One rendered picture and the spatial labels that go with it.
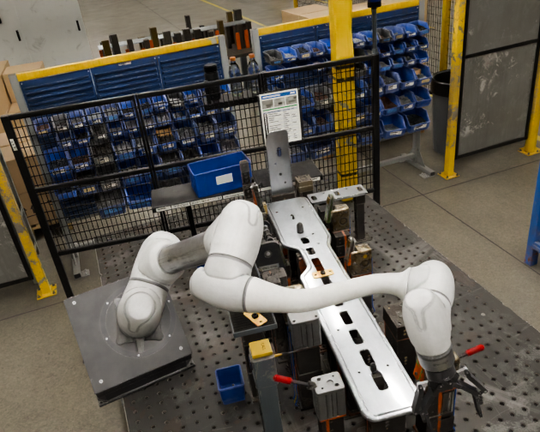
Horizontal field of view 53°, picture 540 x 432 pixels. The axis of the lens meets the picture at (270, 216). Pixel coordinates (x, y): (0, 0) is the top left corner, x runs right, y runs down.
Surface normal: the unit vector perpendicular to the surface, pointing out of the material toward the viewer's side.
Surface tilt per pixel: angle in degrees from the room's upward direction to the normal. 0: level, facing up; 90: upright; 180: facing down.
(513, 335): 0
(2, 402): 0
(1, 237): 92
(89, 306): 44
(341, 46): 90
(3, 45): 90
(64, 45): 90
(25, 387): 0
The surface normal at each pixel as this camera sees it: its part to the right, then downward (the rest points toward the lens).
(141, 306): 0.22, -0.24
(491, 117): 0.40, 0.40
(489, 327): -0.11, -0.86
